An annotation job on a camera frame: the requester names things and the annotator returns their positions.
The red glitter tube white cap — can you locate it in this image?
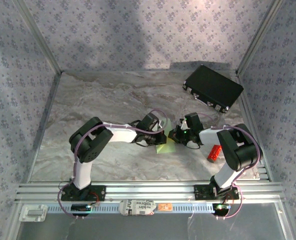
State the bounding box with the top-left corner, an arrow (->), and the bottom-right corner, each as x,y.
207,144 -> 223,163

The aluminium mounting rail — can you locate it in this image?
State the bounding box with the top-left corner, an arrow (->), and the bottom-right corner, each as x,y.
14,181 -> 288,204

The black hard case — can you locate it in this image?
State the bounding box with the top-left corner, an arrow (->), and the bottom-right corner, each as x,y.
182,64 -> 244,115

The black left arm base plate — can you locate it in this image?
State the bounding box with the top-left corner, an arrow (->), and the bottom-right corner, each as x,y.
60,184 -> 107,202

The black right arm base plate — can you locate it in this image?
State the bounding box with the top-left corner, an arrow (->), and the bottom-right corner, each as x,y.
193,184 -> 240,201

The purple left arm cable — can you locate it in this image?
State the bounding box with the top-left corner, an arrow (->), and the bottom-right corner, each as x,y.
57,108 -> 168,221

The black left controller board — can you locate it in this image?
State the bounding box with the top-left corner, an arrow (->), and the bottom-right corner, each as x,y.
70,203 -> 93,217

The aluminium table side rail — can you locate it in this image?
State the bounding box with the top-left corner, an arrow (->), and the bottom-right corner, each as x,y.
22,72 -> 63,185
236,72 -> 273,182

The light green paper sheet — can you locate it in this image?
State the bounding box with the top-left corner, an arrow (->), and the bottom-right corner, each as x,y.
155,118 -> 176,155

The black controller board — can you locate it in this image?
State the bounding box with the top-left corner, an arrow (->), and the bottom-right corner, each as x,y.
212,202 -> 231,216
70,203 -> 93,217

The orange sticker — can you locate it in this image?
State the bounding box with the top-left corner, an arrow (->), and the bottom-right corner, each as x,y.
157,202 -> 173,211

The slotted grey cable duct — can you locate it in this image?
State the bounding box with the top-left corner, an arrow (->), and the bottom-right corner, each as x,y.
46,203 -> 214,215

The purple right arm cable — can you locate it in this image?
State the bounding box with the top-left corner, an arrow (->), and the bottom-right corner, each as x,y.
196,113 -> 264,221

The white printed paper roll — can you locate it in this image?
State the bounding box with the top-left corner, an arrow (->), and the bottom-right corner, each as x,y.
119,199 -> 157,216

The white plastic bracket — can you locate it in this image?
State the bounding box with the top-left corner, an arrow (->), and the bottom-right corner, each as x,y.
18,204 -> 48,223

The aluminium corner post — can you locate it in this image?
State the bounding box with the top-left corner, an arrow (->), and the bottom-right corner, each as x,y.
235,0 -> 286,76
12,0 -> 64,75

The black right controller board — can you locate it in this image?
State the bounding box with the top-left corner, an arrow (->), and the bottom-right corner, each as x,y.
212,202 -> 231,216

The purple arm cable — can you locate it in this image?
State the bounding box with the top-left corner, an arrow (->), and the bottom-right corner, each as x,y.
57,108 -> 168,221
196,113 -> 264,221

